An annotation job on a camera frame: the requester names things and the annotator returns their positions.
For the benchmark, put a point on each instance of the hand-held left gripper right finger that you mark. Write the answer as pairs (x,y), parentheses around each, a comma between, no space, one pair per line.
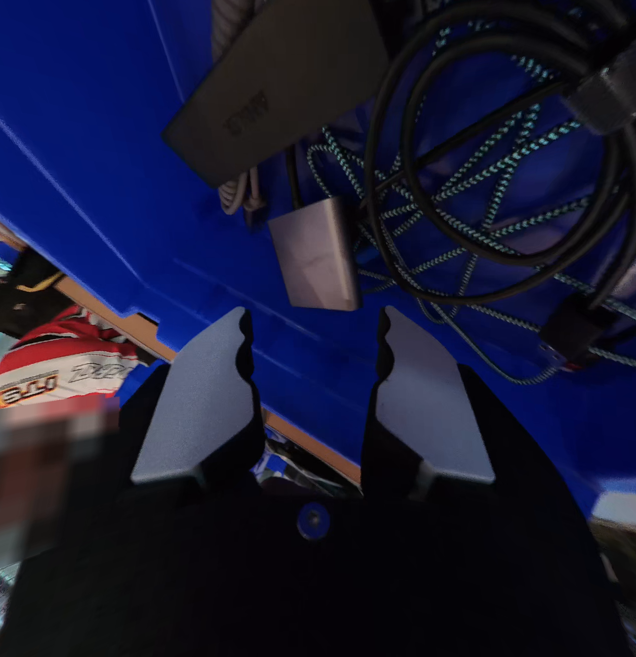
(431,410)

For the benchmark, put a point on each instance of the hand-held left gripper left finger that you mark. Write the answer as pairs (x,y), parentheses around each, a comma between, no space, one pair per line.
(195,410)

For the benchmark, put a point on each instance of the small grey usb hub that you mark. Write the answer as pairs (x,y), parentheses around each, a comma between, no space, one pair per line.
(315,256)

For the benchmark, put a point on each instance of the blue plastic bin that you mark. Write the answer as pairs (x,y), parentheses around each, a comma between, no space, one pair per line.
(92,154)

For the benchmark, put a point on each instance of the red and white printed cloth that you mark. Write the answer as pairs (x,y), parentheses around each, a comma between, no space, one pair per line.
(51,359)

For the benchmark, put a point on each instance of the black cloth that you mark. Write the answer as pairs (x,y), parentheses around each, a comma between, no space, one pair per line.
(25,303)

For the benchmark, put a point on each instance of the large dark grey hub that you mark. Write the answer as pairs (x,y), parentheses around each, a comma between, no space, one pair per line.
(277,87)

